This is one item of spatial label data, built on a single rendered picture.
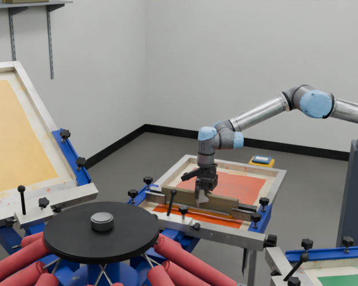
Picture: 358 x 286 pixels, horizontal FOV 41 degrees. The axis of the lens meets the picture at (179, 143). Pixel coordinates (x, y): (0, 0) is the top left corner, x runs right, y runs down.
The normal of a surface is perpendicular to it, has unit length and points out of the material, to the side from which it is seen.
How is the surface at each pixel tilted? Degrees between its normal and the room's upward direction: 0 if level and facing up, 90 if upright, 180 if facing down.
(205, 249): 0
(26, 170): 32
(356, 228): 90
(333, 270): 0
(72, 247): 0
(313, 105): 88
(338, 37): 90
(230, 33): 90
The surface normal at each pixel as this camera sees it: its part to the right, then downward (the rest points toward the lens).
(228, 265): 0.02, -0.95
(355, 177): -0.26, 0.31
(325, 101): 0.04, 0.29
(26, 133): 0.35, -0.65
